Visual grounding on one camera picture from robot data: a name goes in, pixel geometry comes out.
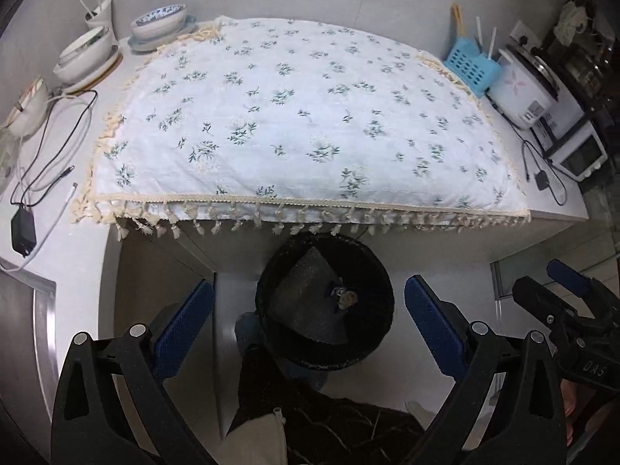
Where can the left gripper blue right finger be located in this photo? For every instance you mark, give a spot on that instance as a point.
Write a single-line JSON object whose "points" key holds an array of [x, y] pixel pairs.
{"points": [[441, 324]]}

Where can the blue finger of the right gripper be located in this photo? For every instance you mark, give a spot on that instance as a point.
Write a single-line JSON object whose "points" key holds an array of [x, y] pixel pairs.
{"points": [[570, 279]]}

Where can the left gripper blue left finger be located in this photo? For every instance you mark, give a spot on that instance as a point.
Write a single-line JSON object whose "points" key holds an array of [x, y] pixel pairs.
{"points": [[177, 326]]}

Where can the black trash bin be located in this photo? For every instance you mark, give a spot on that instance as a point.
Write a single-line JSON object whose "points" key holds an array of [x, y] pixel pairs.
{"points": [[363, 303]]}

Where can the person's right hand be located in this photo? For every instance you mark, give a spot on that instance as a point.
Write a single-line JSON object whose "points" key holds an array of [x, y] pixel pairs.
{"points": [[584, 409]]}

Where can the black small charger puck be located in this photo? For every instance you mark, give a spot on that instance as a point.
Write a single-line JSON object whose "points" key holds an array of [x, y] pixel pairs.
{"points": [[542, 180]]}

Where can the white toaster oven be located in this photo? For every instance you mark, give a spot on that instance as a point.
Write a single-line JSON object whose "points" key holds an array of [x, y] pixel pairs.
{"points": [[568, 136]]}

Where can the black power adapter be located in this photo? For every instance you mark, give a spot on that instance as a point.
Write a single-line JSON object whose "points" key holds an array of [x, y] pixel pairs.
{"points": [[23, 231]]}

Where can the white floral rice cooker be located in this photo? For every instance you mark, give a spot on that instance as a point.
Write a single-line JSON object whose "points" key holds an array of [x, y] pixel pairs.
{"points": [[525, 89]]}

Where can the blue plastic utensil holder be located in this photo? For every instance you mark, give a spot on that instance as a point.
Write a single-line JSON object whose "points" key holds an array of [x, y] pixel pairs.
{"points": [[474, 68]]}

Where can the white floral tablecloth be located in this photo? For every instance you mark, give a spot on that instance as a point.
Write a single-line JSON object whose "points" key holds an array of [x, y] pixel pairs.
{"points": [[298, 126]]}

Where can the white chopstick right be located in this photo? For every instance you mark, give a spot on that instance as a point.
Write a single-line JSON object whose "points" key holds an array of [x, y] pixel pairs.
{"points": [[490, 51]]}

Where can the white chopstick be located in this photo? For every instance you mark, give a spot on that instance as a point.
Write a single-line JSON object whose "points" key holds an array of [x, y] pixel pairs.
{"points": [[479, 35], [490, 51]]}

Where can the hanging white cloth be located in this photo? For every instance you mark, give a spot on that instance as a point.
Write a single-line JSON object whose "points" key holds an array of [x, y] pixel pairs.
{"points": [[572, 21]]}

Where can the white chopstick left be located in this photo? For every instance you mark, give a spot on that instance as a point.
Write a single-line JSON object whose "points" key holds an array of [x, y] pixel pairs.
{"points": [[479, 35]]}

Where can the bowl with red rim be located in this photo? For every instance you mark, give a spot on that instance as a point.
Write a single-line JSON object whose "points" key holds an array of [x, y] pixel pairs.
{"points": [[29, 111]]}

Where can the wooden chopsticks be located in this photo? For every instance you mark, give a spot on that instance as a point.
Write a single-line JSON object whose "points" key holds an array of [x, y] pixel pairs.
{"points": [[457, 15]]}

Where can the white bowl with plate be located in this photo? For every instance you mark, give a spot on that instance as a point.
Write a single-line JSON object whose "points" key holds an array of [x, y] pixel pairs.
{"points": [[87, 59]]}

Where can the blue white patterned bowl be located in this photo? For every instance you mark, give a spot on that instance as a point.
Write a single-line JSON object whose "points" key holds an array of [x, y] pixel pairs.
{"points": [[160, 27]]}

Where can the white cup with sticks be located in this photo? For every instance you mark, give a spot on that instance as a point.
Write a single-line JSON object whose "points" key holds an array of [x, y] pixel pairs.
{"points": [[100, 15]]}

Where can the white wall socket right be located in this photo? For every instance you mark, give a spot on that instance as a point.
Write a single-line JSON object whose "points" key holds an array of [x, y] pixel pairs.
{"points": [[523, 36]]}

